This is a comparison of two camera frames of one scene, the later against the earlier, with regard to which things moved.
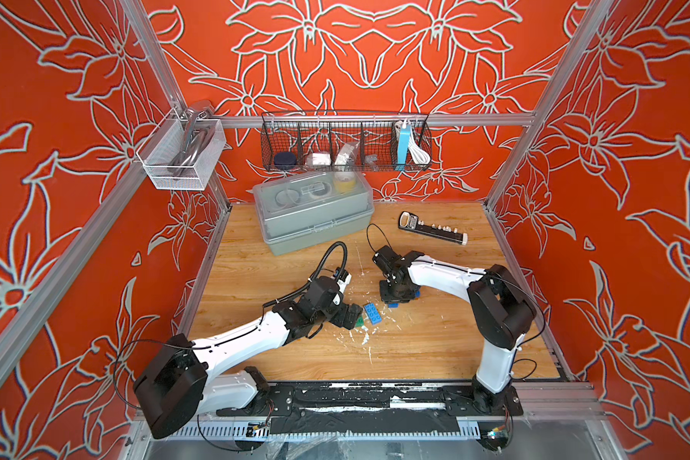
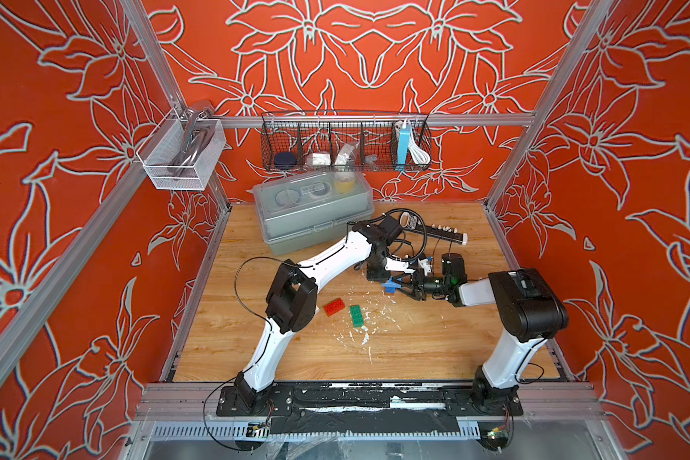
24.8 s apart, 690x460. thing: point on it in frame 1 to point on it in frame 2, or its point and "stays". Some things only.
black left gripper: [344, 310] to [378, 276]
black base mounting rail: [375, 407] stays
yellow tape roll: [344, 182] stays
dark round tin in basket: [285, 160] stays
